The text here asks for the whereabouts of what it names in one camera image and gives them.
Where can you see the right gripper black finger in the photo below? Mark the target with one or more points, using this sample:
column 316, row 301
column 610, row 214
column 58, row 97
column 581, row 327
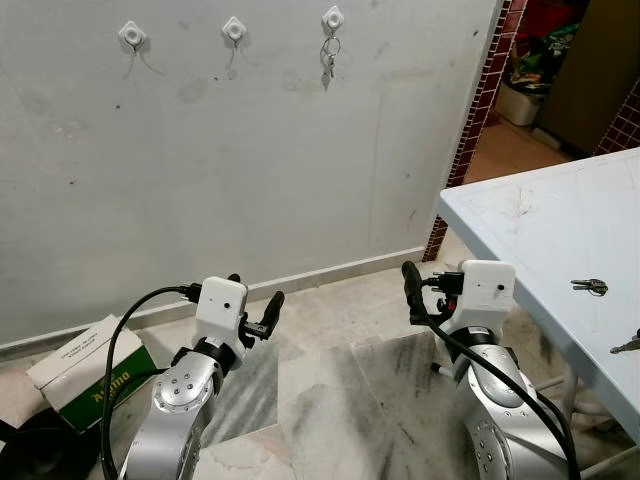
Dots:
column 411, row 290

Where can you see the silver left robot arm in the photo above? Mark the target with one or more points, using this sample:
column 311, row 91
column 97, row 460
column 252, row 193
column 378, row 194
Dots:
column 180, row 395

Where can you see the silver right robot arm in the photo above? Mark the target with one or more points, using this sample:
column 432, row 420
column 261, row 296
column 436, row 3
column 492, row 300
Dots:
column 500, row 400

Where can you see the silver keys bunch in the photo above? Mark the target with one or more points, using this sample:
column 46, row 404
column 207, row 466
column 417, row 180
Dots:
column 590, row 287

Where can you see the white plastic table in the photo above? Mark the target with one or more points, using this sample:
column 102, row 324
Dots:
column 560, row 230

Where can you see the white green cardboard box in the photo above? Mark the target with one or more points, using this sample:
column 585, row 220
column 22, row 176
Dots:
column 80, row 360

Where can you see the black headed key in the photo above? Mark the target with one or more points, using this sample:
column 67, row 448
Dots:
column 628, row 346

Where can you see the white plastic bin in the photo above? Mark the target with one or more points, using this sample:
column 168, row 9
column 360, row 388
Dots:
column 520, row 100

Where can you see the red tiled pillar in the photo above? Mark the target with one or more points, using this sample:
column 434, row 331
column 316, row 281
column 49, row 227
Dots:
column 620, row 125

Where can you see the black round item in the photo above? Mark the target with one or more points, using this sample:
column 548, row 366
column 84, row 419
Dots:
column 40, row 455

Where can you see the brown wooden door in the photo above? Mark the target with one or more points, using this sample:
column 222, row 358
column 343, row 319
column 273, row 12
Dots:
column 590, row 70

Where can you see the green red clutter pile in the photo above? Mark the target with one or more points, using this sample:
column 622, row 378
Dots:
column 545, row 45

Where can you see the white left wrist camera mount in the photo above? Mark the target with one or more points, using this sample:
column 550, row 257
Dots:
column 220, row 305

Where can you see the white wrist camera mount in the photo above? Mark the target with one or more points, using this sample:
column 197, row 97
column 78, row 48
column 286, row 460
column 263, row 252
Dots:
column 485, row 290
column 220, row 305

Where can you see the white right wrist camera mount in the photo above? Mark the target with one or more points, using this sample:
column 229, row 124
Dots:
column 485, row 290

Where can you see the red tiled door frame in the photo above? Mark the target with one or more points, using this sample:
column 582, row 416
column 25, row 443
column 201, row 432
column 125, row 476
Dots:
column 480, row 110

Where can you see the white wall hook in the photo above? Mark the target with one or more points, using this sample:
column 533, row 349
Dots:
column 132, row 36
column 234, row 29
column 333, row 18

